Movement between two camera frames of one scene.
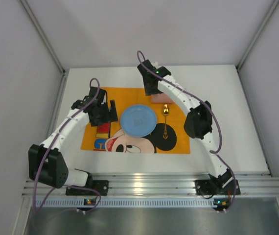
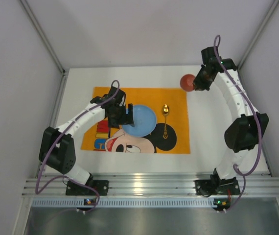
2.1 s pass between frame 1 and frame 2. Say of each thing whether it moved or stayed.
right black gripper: moved
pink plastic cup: moved
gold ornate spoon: stayed
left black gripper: moved
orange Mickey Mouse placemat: stayed
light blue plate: stayed
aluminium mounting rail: stayed
